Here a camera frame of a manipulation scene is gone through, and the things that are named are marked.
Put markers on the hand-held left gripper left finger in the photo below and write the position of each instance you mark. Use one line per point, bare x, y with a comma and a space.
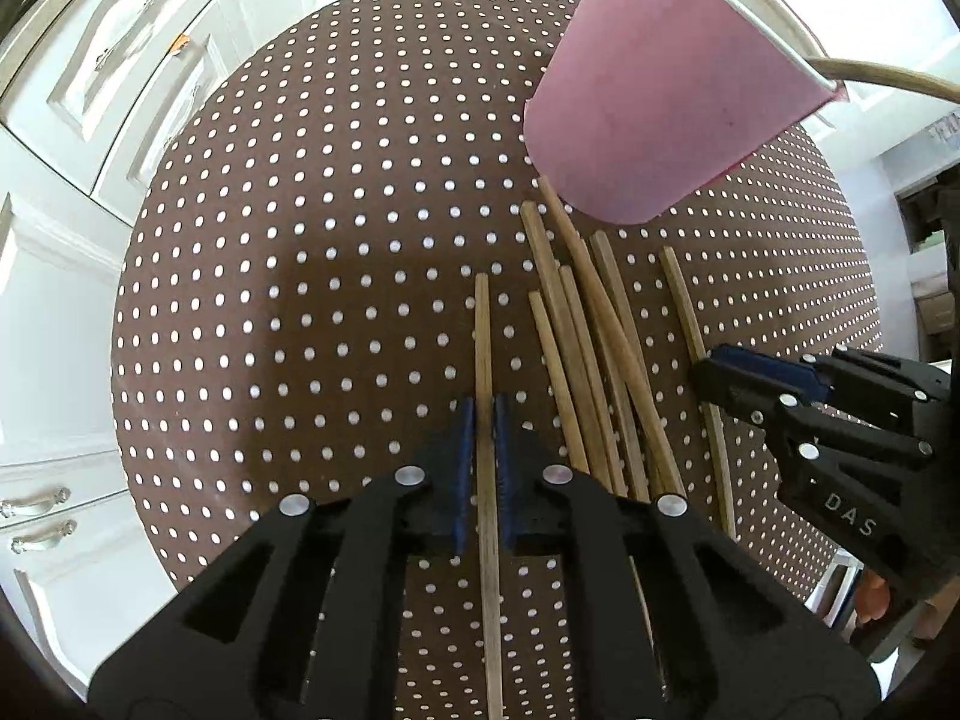
465, 465

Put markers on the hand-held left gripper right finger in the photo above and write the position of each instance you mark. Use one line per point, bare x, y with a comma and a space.
502, 465

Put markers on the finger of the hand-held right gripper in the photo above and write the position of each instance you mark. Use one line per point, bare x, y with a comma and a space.
870, 379
735, 394

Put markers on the single wooden chopstick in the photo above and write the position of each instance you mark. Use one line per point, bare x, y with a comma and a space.
686, 315
885, 75
484, 330

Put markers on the pile of wooden chopsticks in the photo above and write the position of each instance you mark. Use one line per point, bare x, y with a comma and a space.
604, 322

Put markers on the pink paper cup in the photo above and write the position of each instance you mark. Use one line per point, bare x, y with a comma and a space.
660, 90

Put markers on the white and blue object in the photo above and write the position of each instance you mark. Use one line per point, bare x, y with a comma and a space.
844, 585

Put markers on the dark furniture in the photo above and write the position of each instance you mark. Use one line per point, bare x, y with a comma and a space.
937, 225

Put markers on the brown polka dot tablecloth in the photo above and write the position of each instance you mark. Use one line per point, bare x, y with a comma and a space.
300, 240

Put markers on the white cabinet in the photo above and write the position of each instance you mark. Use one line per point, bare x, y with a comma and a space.
60, 277

